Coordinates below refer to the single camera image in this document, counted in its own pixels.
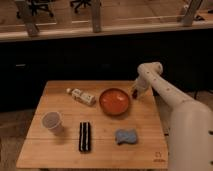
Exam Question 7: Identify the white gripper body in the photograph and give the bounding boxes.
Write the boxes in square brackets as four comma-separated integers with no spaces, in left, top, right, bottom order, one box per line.
[135,76,150,92]

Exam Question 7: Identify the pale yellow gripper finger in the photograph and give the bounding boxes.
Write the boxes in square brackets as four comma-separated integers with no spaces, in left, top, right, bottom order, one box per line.
[131,83,147,99]

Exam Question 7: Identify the dark red pepper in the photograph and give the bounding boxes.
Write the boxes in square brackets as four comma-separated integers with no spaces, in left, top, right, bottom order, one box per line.
[132,89,138,99]

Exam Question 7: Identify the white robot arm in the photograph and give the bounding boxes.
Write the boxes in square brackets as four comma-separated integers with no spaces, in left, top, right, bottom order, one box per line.
[132,62,213,171]

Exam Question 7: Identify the orange bowl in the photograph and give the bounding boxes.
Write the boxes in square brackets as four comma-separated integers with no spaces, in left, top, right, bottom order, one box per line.
[99,88,130,116]

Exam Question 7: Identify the blue sponge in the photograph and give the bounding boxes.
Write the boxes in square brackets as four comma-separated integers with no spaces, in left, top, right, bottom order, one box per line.
[115,129,137,145]

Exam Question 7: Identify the white tube bottle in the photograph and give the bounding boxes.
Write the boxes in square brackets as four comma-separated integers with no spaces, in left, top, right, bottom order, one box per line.
[66,88,96,106]

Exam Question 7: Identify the black white striped block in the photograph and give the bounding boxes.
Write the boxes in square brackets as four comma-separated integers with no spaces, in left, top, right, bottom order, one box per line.
[79,122,91,152]

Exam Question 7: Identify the clear plastic cup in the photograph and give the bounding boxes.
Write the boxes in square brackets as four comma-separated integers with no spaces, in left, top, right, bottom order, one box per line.
[41,111,63,135]

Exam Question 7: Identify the black office chair middle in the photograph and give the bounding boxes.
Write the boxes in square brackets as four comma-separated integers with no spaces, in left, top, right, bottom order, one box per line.
[70,0,91,13]

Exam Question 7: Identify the black office chair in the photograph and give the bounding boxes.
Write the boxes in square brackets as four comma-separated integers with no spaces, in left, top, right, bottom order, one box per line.
[70,0,91,13]
[16,0,54,17]

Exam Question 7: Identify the black office chair left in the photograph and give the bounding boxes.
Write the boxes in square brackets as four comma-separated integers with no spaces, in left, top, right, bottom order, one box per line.
[16,0,54,17]

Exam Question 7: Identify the grey metal post right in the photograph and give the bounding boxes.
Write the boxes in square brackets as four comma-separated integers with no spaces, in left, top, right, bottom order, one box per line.
[181,0,203,27]

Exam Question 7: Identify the grey metal post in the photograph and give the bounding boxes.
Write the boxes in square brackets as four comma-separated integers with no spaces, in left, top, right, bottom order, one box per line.
[15,0,39,37]
[91,0,101,33]
[181,0,203,27]

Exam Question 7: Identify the grey metal post middle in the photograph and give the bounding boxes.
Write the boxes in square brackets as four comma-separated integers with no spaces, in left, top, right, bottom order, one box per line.
[91,0,101,33]

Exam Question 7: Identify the grey metal post left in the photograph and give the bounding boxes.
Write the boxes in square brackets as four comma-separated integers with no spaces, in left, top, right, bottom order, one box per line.
[15,0,39,37]

